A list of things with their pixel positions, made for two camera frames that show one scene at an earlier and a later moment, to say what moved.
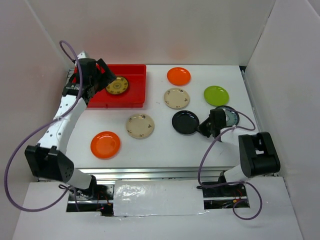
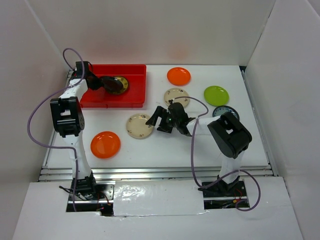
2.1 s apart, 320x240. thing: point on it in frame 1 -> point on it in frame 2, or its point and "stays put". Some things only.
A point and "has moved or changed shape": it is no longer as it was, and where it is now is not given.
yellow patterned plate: [117, 86] stays put
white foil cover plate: [140, 198] stays put
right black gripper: [201, 128] -> [159, 112]
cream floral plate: [140, 126] stays put
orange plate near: [105, 145] stays put
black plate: [185, 122] has moved or changed shape
